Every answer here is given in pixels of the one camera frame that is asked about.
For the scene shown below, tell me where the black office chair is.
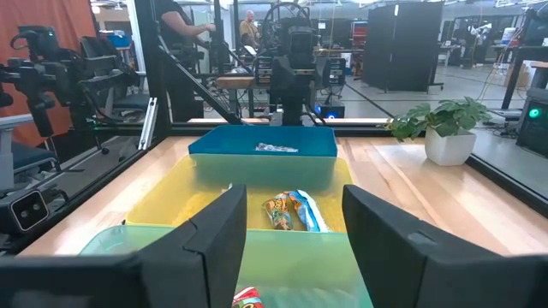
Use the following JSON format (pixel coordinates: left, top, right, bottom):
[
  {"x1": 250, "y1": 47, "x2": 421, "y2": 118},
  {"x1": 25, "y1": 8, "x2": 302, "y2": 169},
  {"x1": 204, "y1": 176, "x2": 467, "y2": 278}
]
[{"x1": 79, "y1": 36, "x2": 151, "y2": 112}]

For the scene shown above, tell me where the grey chair with blue seat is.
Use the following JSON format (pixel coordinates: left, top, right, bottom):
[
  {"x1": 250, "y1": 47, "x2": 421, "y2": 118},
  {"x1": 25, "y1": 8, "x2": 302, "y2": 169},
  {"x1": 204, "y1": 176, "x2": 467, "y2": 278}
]
[{"x1": 0, "y1": 113, "x2": 61, "y2": 193}]

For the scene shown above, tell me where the wooden workbench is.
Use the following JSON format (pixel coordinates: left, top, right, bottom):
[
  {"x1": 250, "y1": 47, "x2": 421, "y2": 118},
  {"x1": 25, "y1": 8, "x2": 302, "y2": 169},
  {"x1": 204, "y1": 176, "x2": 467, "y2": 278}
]
[{"x1": 216, "y1": 75, "x2": 258, "y2": 91}]

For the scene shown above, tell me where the green plant in white pot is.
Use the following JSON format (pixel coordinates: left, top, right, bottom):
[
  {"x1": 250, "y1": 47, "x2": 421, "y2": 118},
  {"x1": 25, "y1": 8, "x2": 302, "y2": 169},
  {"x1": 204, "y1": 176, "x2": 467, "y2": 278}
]
[{"x1": 384, "y1": 96, "x2": 493, "y2": 167}]

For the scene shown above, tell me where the orange curtain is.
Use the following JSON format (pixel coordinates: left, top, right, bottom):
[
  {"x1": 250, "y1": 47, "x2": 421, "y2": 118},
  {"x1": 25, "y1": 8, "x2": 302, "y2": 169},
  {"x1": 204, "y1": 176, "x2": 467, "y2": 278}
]
[{"x1": 0, "y1": 0, "x2": 99, "y2": 146}]

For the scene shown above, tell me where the silver aluminium bracket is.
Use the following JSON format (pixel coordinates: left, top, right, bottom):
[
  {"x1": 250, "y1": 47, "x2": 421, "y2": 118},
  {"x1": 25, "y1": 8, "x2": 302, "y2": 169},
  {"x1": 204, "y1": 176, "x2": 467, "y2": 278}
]
[{"x1": 137, "y1": 97, "x2": 158, "y2": 151}]

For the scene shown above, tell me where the yellow plastic tray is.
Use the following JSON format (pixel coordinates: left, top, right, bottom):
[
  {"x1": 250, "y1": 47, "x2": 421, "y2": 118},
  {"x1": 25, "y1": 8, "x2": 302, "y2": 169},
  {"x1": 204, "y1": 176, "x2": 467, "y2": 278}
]
[{"x1": 123, "y1": 153, "x2": 356, "y2": 234}]

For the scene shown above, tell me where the translucent green plastic tray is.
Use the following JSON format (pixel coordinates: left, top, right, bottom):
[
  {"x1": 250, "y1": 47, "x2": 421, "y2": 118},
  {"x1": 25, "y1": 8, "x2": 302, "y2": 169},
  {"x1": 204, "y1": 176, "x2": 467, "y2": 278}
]
[{"x1": 79, "y1": 224, "x2": 374, "y2": 308}]

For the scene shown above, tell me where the black computer with blue light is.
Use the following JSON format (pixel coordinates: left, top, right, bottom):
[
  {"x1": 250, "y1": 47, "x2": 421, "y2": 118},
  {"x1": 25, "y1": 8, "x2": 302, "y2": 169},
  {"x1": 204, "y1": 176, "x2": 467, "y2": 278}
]
[{"x1": 314, "y1": 100, "x2": 347, "y2": 120}]

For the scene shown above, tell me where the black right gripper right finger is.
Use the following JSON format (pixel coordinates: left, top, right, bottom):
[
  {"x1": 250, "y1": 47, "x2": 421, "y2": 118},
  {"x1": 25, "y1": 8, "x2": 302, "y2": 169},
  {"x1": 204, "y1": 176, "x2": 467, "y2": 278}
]
[{"x1": 341, "y1": 183, "x2": 548, "y2": 308}]

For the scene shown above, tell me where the blue plastic tray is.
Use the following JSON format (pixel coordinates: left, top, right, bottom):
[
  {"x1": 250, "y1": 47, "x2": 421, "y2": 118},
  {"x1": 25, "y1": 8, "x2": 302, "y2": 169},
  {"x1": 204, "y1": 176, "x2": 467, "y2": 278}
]
[{"x1": 188, "y1": 124, "x2": 339, "y2": 189}]

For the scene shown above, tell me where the black computer with green light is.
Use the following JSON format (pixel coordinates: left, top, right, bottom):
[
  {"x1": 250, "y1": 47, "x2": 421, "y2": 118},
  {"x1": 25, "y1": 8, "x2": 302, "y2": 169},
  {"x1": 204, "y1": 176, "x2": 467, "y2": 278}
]
[{"x1": 515, "y1": 87, "x2": 548, "y2": 159}]

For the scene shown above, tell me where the person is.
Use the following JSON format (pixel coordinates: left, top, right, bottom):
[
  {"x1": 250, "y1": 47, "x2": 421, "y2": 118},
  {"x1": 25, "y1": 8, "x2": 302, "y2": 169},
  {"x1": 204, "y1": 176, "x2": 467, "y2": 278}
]
[
  {"x1": 238, "y1": 9, "x2": 262, "y2": 48},
  {"x1": 152, "y1": 0, "x2": 217, "y2": 123}
]

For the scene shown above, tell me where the black depth camera box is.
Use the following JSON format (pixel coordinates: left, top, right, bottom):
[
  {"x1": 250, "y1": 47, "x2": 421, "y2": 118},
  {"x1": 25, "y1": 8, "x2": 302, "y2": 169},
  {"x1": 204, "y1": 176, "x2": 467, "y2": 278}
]
[{"x1": 0, "y1": 187, "x2": 51, "y2": 234}]

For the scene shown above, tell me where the red Chewy granola bar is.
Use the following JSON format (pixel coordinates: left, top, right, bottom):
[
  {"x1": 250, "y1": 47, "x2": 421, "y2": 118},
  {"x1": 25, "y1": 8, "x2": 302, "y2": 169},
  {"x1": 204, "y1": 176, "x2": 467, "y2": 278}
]
[{"x1": 230, "y1": 286, "x2": 265, "y2": 308}]

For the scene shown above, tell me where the black partition panel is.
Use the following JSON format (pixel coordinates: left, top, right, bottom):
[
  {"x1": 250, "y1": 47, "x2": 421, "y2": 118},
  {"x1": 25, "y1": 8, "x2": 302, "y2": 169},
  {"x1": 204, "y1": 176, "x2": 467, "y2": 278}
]
[{"x1": 363, "y1": 1, "x2": 444, "y2": 93}]

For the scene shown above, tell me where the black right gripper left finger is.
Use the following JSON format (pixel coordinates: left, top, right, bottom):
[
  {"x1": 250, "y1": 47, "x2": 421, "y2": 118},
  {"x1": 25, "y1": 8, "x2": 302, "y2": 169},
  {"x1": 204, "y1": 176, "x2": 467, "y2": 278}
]
[{"x1": 0, "y1": 183, "x2": 248, "y2": 308}]

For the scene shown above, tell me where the blue white granola bar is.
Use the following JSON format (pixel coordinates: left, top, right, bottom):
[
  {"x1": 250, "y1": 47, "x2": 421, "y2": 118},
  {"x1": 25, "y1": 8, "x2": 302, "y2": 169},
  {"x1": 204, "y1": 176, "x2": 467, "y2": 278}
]
[{"x1": 287, "y1": 189, "x2": 331, "y2": 234}]

